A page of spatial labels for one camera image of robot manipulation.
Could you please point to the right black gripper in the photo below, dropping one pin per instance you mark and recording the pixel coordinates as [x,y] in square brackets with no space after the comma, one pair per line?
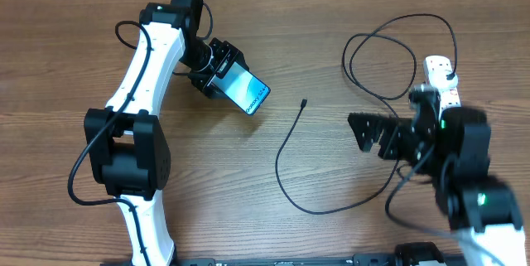
[393,139]

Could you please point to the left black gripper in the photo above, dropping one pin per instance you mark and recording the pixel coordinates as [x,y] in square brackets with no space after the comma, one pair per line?
[227,54]

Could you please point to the Samsung Galaxy smartphone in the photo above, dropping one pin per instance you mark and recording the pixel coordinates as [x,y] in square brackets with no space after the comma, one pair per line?
[243,88]

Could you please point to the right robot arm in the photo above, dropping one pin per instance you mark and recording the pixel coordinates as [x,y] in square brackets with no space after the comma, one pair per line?
[451,146]

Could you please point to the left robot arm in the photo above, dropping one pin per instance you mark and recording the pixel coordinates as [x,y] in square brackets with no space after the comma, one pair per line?
[126,146]

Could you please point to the white charger plug adapter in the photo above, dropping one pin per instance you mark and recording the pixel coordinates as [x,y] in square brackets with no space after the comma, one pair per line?
[440,80]

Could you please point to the white power strip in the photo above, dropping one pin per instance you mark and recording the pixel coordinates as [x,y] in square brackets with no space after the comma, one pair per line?
[436,70]

